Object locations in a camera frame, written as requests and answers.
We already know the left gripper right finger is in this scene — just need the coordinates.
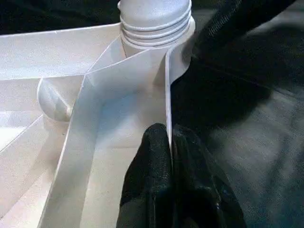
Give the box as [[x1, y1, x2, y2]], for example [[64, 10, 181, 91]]
[[171, 124, 247, 228]]

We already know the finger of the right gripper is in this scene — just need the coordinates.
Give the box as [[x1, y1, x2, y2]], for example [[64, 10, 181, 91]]
[[187, 0, 293, 62]]

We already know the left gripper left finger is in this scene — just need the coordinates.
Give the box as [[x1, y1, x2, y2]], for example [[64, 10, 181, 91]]
[[116, 123, 176, 228]]

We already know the white plastic table leg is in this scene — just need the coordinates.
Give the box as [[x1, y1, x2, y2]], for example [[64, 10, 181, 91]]
[[117, 0, 197, 52]]

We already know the white plastic table top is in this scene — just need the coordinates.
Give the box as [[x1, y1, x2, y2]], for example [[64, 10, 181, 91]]
[[0, 21, 198, 228]]

